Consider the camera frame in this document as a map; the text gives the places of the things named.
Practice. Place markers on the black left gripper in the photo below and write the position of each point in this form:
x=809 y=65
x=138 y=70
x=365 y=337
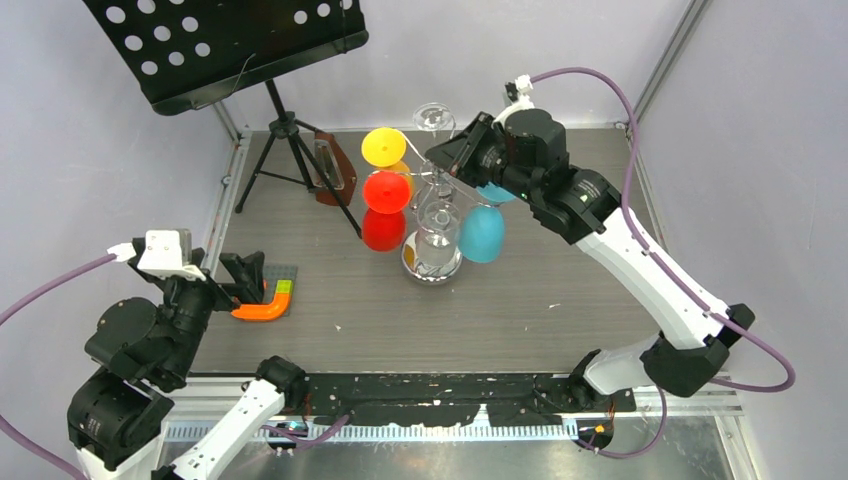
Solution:
x=249 y=270

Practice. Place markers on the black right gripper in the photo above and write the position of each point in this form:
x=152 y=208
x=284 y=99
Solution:
x=458 y=156

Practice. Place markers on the blue wine glass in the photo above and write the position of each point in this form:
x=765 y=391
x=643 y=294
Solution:
x=482 y=233

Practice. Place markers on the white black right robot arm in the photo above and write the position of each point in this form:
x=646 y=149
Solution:
x=527 y=156

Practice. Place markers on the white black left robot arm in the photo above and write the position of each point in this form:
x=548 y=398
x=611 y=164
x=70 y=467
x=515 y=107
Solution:
x=145 y=352

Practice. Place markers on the clear wine glass rear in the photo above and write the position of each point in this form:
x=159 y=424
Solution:
x=438 y=122

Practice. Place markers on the yellow wine glass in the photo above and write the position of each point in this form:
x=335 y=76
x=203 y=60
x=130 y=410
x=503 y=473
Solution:
x=384 y=148

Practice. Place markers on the clear ribbed wine glass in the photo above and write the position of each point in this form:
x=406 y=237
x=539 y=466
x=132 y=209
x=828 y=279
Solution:
x=436 y=237

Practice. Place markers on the red wine glass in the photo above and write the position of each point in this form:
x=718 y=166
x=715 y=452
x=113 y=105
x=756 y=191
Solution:
x=386 y=195

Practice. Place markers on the chrome wine glass rack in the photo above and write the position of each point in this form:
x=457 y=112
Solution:
x=418 y=271

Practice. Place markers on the orange curved toy tube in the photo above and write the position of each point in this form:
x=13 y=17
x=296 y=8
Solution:
x=276 y=308

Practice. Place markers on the grey building baseplate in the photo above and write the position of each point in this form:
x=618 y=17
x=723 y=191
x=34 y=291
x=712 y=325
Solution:
x=274 y=272

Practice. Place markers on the lime green building brick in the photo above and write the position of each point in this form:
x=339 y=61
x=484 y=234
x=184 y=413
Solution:
x=283 y=287

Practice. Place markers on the brown wooden metronome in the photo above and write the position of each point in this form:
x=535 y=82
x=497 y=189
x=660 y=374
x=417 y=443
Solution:
x=336 y=165

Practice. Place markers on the black music stand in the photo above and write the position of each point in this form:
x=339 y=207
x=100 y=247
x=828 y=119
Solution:
x=187 y=55

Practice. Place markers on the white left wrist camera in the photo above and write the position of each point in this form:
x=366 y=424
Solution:
x=163 y=254

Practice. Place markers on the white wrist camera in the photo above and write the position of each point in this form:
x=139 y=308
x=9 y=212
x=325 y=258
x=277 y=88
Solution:
x=517 y=98
x=163 y=254

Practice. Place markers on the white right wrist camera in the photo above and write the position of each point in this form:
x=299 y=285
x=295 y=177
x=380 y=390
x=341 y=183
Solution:
x=517 y=98

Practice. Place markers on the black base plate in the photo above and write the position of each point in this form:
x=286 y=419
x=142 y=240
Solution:
x=445 y=399

